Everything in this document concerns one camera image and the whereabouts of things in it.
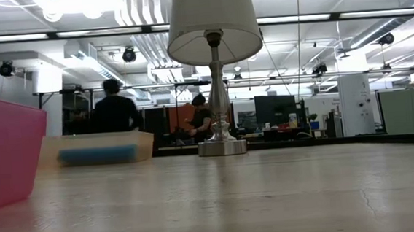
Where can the yellow canister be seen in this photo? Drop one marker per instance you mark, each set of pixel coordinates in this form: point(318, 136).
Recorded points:
point(293, 121)

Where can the orange plastic tray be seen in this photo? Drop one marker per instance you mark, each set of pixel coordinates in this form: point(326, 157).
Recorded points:
point(84, 141)

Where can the silver lamp with white shade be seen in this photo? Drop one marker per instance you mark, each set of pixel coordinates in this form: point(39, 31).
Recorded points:
point(213, 24)

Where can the blue blu-ray case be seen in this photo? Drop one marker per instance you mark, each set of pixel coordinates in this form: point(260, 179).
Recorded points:
point(98, 155)

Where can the black ceiling spotlight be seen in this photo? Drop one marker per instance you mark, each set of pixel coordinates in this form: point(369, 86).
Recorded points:
point(129, 55)
point(386, 39)
point(6, 68)

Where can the black monitor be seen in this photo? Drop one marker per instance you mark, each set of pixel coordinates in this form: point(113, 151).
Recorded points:
point(275, 109)

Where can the pink-red plastic tray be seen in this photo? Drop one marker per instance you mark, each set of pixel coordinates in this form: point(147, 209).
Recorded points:
point(5, 152)

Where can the person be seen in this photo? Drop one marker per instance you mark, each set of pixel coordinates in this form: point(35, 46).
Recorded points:
point(200, 120)
point(115, 113)

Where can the green partition panel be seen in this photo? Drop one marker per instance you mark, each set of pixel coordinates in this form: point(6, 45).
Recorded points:
point(409, 111)

